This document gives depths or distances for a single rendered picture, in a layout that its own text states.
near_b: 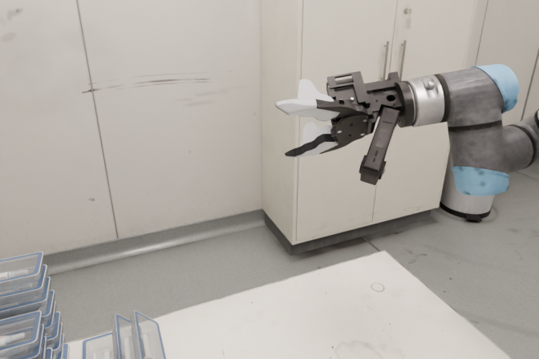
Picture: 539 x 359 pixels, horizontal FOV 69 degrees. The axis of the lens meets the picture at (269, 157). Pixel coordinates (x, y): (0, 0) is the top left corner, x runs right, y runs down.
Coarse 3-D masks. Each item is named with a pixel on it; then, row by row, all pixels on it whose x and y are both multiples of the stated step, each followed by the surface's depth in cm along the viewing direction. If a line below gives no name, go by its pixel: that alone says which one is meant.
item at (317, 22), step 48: (288, 0) 166; (336, 0) 165; (384, 0) 174; (432, 0) 184; (288, 48) 173; (336, 48) 173; (384, 48) 183; (432, 48) 194; (288, 96) 181; (288, 144) 188; (432, 144) 218; (288, 192) 197; (336, 192) 202; (384, 192) 216; (432, 192) 232; (288, 240) 210; (336, 240) 220
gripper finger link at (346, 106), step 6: (318, 102) 55; (324, 102) 55; (330, 102) 55; (336, 102) 55; (342, 102) 55; (348, 102) 56; (318, 108) 54; (324, 108) 54; (330, 108) 55; (336, 108) 55; (342, 108) 55; (348, 108) 55; (354, 108) 56; (360, 108) 56; (342, 114) 56; (348, 114) 56; (354, 114) 57
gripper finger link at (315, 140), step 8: (304, 128) 68; (312, 128) 67; (320, 128) 66; (328, 128) 65; (304, 136) 68; (312, 136) 66; (320, 136) 64; (328, 136) 63; (304, 144) 66; (312, 144) 65; (320, 144) 63; (328, 144) 64; (336, 144) 64; (288, 152) 67; (296, 152) 66; (304, 152) 65; (312, 152) 65; (320, 152) 66
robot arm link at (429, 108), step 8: (408, 80) 59; (416, 80) 58; (424, 80) 58; (432, 80) 58; (416, 88) 57; (424, 88) 57; (432, 88) 57; (440, 88) 57; (416, 96) 57; (424, 96) 57; (432, 96) 57; (440, 96) 57; (416, 104) 57; (424, 104) 57; (432, 104) 57; (440, 104) 57; (416, 112) 58; (424, 112) 57; (432, 112) 57; (440, 112) 57; (416, 120) 58; (424, 120) 58; (432, 120) 59; (440, 120) 59
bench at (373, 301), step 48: (288, 288) 78; (336, 288) 78; (384, 288) 78; (192, 336) 67; (240, 336) 67; (288, 336) 67; (336, 336) 67; (384, 336) 67; (432, 336) 67; (480, 336) 67
